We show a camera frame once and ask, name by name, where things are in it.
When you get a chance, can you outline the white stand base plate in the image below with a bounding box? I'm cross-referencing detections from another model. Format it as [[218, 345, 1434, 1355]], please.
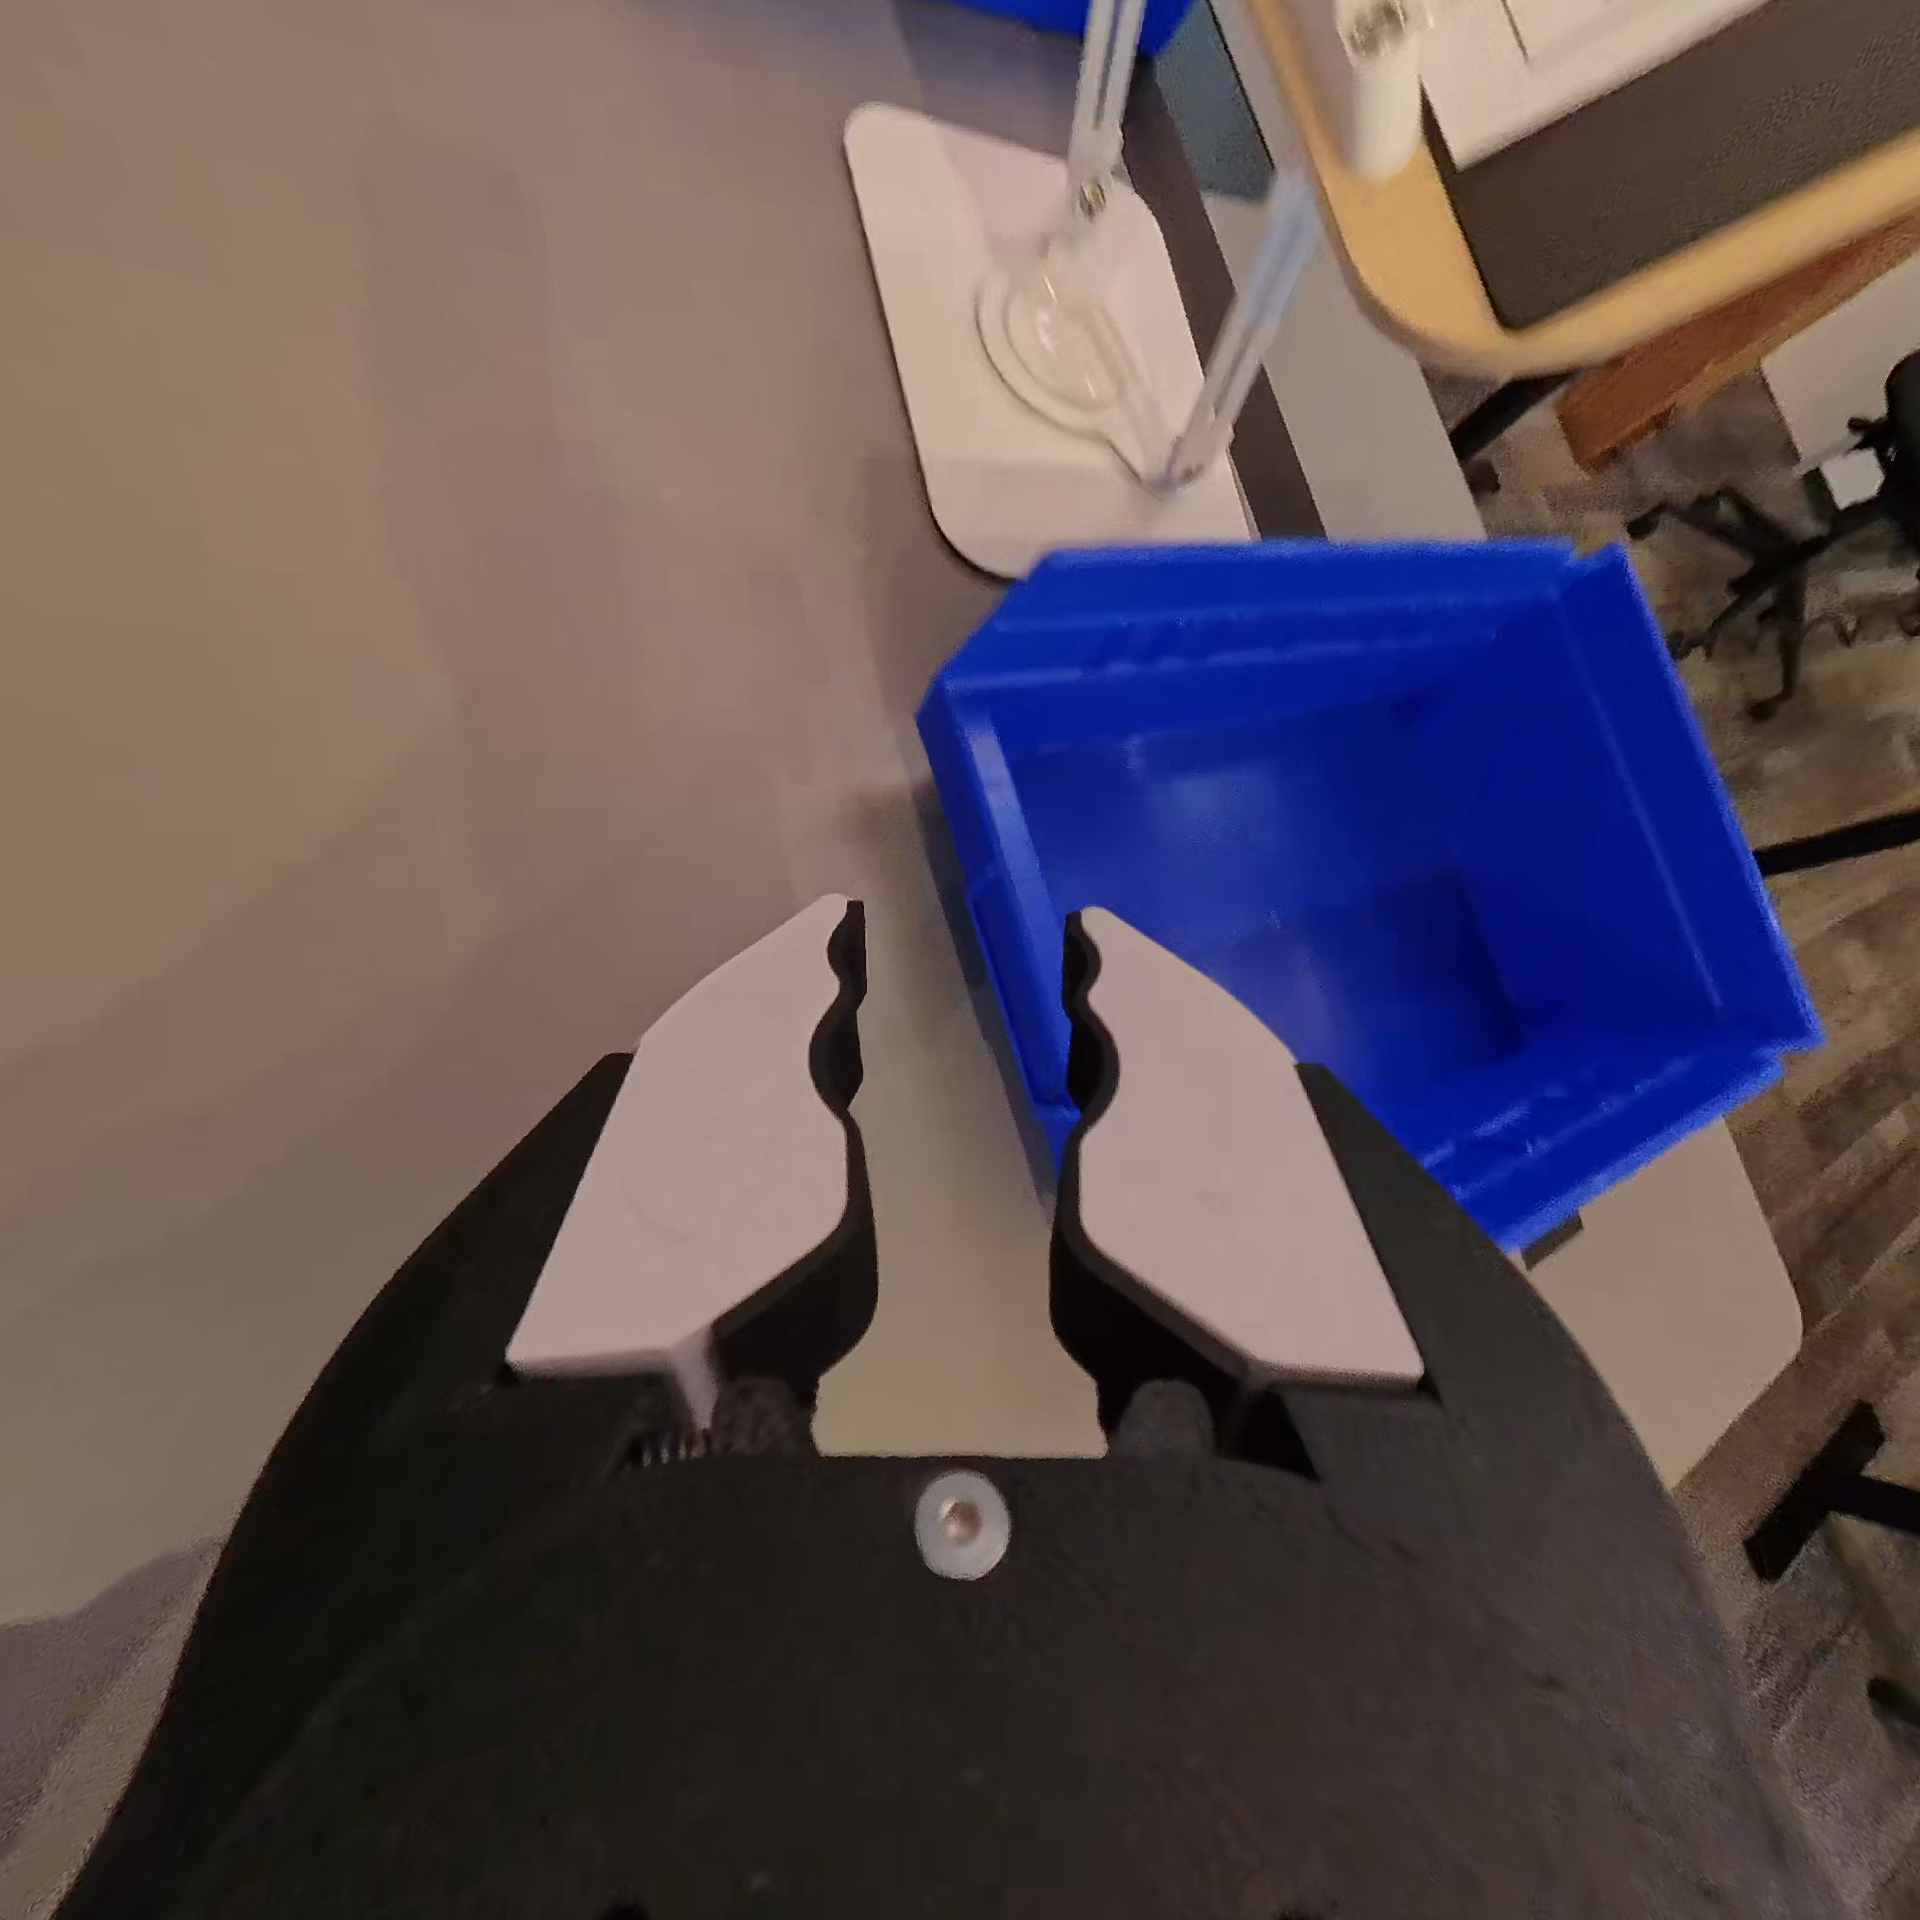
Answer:
[[842, 100, 1253, 577]]

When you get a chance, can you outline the wooden rimmed document board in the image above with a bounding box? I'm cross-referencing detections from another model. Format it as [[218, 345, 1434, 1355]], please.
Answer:
[[1241, 0, 1920, 376]]

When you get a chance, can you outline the wooden edged table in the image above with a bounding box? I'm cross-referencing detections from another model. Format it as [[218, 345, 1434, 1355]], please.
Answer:
[[1560, 224, 1920, 469]]

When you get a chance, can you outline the blue plastic bin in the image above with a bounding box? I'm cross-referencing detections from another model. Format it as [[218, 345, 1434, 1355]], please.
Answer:
[[952, 0, 1203, 59], [914, 539, 1824, 1254]]

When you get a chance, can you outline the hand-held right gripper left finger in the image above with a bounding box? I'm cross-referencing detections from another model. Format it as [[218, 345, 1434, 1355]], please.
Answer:
[[506, 895, 883, 1429]]

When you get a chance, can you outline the black office chair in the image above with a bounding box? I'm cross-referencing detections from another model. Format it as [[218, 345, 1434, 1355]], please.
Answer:
[[1634, 354, 1920, 726]]

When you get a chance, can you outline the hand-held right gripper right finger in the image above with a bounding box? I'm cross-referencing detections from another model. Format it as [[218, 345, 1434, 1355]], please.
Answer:
[[1048, 904, 1428, 1421]]

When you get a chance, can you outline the printed instruction sheet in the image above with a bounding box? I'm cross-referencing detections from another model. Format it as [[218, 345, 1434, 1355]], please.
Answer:
[[1417, 0, 1780, 170]]

